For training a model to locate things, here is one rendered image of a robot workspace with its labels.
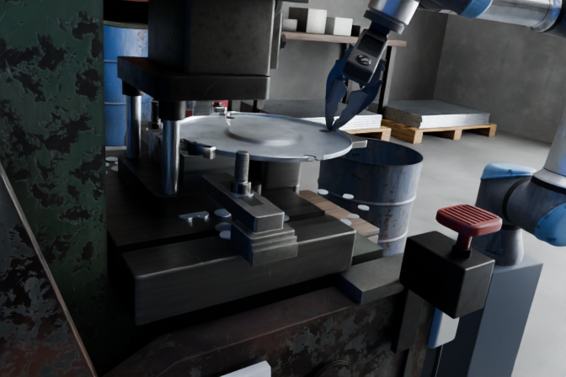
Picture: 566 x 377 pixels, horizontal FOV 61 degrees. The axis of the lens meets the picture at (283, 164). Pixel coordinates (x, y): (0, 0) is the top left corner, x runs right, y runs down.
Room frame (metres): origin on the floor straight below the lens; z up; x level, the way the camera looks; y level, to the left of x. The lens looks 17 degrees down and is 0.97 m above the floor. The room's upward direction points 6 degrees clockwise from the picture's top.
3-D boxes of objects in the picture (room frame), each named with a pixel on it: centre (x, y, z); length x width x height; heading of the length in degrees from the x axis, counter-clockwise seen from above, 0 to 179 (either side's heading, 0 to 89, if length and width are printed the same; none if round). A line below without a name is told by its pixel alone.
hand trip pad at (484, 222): (0.55, -0.24, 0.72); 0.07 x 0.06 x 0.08; 125
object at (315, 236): (0.70, 0.14, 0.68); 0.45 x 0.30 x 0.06; 35
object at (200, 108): (0.70, 0.13, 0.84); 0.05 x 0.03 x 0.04; 35
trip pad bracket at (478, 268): (0.57, -0.22, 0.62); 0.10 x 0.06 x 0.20; 35
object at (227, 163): (0.70, 0.14, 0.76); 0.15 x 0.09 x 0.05; 35
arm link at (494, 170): (1.11, -0.55, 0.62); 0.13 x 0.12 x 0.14; 19
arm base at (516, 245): (1.12, -0.55, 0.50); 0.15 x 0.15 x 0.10
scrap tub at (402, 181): (1.91, -0.36, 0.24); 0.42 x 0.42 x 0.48
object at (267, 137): (0.77, 0.04, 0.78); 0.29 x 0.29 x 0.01
